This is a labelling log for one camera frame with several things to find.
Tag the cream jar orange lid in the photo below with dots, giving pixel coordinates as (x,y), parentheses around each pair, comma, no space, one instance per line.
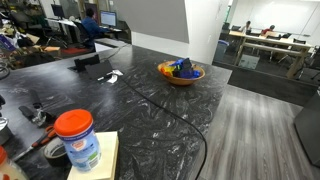
(8,168)

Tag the wipes canister orange lid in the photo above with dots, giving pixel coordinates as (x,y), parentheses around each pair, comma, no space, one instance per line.
(80,143)

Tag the black metal clip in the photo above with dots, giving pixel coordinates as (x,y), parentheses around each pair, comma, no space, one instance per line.
(35,115)

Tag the tan cardboard box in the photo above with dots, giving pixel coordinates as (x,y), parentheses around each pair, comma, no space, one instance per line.
(51,49)

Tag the black tape roll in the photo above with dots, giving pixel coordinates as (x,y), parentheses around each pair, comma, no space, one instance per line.
(55,154)

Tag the black office chair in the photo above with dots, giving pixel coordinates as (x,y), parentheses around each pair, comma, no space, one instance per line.
(82,35)

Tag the dark computer monitor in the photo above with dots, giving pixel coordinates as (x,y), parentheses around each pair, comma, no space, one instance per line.
(57,10)

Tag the white paper tag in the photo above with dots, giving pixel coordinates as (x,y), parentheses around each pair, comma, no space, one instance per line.
(113,77)

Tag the person in blue shirt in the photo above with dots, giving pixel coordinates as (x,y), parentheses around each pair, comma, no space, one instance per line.
(90,28)

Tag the pale wooden block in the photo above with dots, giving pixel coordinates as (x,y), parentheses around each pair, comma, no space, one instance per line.
(108,153)

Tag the lit computer monitor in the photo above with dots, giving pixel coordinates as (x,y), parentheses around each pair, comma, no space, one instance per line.
(108,19)

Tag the yellow toy block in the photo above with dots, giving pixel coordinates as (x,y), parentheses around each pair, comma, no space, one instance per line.
(167,70)

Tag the blue toy block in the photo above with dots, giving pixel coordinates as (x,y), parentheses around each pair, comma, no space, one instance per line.
(177,62)
(190,74)

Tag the wooden bowl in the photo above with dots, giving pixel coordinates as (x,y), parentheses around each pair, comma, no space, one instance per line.
(181,80)

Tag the dark toy block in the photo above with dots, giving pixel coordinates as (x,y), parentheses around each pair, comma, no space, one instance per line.
(185,66)

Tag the blue waste bin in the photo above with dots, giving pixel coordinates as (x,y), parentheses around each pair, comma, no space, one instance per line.
(221,50)

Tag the grey box under table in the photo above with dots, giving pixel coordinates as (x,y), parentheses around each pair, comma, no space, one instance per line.
(249,61)

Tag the person in white top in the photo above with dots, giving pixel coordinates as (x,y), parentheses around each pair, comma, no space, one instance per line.
(246,27)

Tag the person in red shirt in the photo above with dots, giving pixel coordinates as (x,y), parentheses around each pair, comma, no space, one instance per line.
(268,30)

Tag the long wooden table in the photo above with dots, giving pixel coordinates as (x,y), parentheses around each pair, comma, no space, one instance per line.
(273,45)

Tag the black meeting chair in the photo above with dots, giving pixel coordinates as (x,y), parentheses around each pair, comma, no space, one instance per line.
(299,41)

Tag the black cabinet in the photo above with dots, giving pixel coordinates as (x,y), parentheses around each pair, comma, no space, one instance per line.
(308,130)

